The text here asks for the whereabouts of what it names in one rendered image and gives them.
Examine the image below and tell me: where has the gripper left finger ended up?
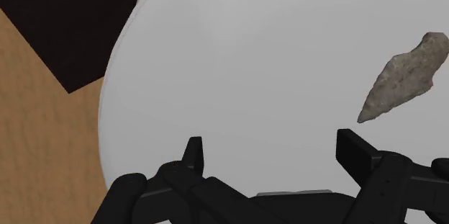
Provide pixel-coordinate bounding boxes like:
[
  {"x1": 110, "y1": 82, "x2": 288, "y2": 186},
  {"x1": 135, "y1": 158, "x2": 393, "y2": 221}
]
[{"x1": 91, "y1": 136, "x2": 281, "y2": 224}]

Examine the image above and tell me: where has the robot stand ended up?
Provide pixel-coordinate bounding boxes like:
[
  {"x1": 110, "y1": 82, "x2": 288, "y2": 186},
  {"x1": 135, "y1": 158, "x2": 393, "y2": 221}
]
[{"x1": 0, "y1": 0, "x2": 145, "y2": 94}]

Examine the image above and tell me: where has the white rounded furniture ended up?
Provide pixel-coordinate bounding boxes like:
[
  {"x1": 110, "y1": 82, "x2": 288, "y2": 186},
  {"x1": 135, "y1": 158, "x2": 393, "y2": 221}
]
[{"x1": 98, "y1": 0, "x2": 449, "y2": 224}]

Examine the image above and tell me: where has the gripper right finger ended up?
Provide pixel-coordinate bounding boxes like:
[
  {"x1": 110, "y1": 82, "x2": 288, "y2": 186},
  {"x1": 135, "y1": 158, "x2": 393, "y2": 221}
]
[{"x1": 335, "y1": 128, "x2": 449, "y2": 224}]

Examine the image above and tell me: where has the grey stone arrowhead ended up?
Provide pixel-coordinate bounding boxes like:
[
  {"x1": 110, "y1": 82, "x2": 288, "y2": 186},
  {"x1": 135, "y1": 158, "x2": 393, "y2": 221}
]
[{"x1": 357, "y1": 32, "x2": 449, "y2": 125}]

